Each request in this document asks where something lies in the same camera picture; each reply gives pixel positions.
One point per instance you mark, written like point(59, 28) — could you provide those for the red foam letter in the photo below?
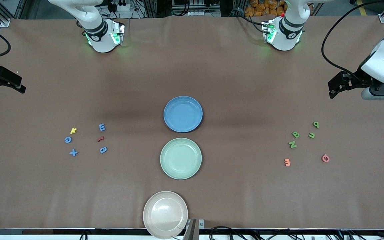
point(100, 139)

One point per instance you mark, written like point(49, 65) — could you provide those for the green foam letter N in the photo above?
point(292, 144)

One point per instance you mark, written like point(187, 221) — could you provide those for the orange mesh bag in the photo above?
point(262, 8)

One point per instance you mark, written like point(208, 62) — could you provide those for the brown table cover sheet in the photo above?
point(245, 83)

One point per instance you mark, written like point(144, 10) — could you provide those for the blue round plate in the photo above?
point(183, 115)

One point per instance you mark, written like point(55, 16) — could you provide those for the green foam letter P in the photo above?
point(318, 126)

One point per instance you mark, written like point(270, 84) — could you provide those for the pink foam letter Q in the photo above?
point(322, 158)

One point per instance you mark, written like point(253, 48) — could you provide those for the blue foam letter G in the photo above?
point(65, 140)

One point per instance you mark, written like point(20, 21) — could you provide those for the green foam letter B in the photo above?
point(295, 134)

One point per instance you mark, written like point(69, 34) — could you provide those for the beige round plate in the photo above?
point(165, 213)

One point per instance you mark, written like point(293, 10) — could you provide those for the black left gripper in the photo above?
point(355, 80)

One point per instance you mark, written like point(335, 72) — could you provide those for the white power strip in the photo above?
point(200, 13)

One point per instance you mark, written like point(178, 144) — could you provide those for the yellow foam letter K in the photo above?
point(73, 130)

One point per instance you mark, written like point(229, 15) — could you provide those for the pale green round plate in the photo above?
point(180, 160)

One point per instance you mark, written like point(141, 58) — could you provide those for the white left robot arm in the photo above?
point(287, 35)

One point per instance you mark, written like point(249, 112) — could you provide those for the grey metal mounting bracket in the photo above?
point(193, 230)

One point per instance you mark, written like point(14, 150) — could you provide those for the blue foam letter E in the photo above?
point(104, 148)
point(102, 127)

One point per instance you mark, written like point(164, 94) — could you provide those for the green foam letter U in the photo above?
point(313, 136)

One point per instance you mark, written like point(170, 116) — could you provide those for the blue foam letter X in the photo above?
point(73, 153)

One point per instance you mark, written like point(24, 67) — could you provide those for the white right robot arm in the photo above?
point(98, 40)

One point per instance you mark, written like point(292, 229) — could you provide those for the orange foam letter E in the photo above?
point(289, 162)

